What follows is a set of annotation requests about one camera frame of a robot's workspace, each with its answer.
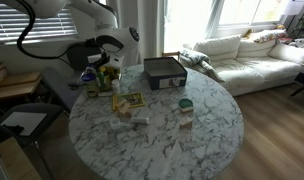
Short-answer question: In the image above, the dark grey chair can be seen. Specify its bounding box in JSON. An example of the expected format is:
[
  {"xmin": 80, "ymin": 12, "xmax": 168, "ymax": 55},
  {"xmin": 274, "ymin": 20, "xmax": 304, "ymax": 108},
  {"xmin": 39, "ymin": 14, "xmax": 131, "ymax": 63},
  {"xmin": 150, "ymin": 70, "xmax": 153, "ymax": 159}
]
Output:
[{"xmin": 67, "ymin": 46, "xmax": 101, "ymax": 71}]

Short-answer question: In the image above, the blue lid container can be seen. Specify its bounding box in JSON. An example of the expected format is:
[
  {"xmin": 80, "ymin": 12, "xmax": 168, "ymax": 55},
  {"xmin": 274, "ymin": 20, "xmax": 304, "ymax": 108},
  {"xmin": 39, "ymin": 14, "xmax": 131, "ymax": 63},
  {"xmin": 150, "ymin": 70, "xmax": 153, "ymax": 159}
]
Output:
[{"xmin": 81, "ymin": 74, "xmax": 97, "ymax": 87}]

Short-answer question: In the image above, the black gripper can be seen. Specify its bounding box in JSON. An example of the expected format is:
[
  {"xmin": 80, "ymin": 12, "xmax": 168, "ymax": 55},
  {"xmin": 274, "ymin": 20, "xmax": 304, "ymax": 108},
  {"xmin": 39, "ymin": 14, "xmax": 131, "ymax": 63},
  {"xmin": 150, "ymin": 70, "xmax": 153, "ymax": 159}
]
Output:
[{"xmin": 93, "ymin": 53, "xmax": 123, "ymax": 71}]

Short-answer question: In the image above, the wooden block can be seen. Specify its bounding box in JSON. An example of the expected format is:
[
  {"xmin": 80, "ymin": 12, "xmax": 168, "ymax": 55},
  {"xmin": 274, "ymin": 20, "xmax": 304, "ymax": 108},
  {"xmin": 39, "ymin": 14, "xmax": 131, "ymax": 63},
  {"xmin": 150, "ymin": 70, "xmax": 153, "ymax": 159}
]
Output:
[
  {"xmin": 181, "ymin": 107, "xmax": 194, "ymax": 113},
  {"xmin": 118, "ymin": 103, "xmax": 131, "ymax": 117},
  {"xmin": 116, "ymin": 99, "xmax": 127, "ymax": 107},
  {"xmin": 179, "ymin": 117, "xmax": 193, "ymax": 129}
]

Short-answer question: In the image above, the dark blue open box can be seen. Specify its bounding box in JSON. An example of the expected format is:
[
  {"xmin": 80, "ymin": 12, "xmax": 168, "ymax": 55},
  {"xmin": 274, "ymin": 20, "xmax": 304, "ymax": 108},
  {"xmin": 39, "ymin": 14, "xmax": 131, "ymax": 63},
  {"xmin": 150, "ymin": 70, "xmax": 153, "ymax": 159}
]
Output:
[{"xmin": 144, "ymin": 57, "xmax": 187, "ymax": 90}]

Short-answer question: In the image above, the white pill bottle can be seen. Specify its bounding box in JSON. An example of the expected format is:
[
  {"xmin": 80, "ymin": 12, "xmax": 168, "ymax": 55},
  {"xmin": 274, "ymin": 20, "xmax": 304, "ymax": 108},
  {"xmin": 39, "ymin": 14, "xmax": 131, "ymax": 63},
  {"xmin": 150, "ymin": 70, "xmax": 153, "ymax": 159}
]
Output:
[{"xmin": 111, "ymin": 79, "xmax": 121, "ymax": 94}]

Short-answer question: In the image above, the wooden side table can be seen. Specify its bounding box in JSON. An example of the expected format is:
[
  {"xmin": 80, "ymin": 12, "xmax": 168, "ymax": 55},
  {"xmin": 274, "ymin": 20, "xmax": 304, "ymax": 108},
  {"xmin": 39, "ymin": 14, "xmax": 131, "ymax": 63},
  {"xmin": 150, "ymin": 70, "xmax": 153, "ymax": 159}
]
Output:
[{"xmin": 0, "ymin": 72, "xmax": 41, "ymax": 100}]

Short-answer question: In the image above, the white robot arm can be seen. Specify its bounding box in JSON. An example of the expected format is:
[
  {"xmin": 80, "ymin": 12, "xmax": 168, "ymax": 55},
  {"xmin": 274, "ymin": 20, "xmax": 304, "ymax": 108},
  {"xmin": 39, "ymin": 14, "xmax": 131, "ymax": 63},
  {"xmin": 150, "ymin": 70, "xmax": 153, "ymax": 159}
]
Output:
[{"xmin": 0, "ymin": 0, "xmax": 140, "ymax": 69}]

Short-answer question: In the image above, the white sofa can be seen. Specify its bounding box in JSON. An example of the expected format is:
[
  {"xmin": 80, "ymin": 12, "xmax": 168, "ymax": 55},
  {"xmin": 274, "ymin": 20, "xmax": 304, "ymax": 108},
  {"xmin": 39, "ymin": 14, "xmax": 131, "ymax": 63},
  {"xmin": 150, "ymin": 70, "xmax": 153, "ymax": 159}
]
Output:
[{"xmin": 179, "ymin": 35, "xmax": 304, "ymax": 96}]

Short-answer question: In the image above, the white measuring cup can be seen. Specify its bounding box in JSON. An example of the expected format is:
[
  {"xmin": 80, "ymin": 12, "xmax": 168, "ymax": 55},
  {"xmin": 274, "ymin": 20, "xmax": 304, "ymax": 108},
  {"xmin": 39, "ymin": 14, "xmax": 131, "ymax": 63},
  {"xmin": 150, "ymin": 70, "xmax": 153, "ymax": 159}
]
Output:
[{"xmin": 109, "ymin": 117, "xmax": 128, "ymax": 130}]

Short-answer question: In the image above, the green glass bottle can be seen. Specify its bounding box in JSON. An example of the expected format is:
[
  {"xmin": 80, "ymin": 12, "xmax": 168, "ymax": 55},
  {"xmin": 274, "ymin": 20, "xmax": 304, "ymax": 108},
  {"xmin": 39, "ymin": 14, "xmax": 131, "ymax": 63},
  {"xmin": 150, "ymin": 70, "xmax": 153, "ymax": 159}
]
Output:
[{"xmin": 97, "ymin": 71, "xmax": 105, "ymax": 88}]

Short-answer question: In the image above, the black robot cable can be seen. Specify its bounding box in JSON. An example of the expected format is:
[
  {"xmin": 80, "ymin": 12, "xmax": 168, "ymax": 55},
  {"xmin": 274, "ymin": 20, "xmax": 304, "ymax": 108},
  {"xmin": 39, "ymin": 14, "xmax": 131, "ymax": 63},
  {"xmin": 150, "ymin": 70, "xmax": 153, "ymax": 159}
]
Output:
[{"xmin": 15, "ymin": 0, "xmax": 96, "ymax": 61}]

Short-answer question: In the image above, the yellow picture book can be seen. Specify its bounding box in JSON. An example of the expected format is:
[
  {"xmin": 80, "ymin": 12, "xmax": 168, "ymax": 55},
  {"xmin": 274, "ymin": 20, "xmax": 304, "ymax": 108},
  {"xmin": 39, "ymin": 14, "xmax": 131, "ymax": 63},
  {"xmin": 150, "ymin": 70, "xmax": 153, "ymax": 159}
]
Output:
[{"xmin": 112, "ymin": 92, "xmax": 145, "ymax": 111}]

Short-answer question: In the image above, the wooden block on book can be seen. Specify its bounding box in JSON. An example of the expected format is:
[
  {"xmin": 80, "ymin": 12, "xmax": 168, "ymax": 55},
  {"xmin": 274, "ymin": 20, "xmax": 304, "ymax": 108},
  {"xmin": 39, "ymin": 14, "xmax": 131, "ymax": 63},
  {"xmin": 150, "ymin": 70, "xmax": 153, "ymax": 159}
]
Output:
[{"xmin": 116, "ymin": 99, "xmax": 127, "ymax": 107}]

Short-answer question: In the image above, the green round lid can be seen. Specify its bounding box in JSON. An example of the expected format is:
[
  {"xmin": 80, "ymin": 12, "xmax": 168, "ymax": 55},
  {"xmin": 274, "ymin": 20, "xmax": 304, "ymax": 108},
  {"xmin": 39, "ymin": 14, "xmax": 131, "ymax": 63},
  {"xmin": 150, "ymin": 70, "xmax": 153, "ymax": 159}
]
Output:
[{"xmin": 179, "ymin": 98, "xmax": 193, "ymax": 108}]

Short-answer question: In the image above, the clear plastic box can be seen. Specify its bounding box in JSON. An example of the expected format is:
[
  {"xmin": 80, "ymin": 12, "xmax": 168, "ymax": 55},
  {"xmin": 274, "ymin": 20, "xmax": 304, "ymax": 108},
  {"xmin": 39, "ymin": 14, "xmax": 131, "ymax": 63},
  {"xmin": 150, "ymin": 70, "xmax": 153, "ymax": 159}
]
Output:
[{"xmin": 80, "ymin": 64, "xmax": 121, "ymax": 91}]

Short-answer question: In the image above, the white tube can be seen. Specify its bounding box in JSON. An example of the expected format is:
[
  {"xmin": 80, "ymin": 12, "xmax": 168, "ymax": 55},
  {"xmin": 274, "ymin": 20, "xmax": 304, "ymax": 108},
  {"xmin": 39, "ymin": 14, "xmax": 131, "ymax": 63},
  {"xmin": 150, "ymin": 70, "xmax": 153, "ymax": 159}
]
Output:
[{"xmin": 129, "ymin": 117, "xmax": 150, "ymax": 125}]

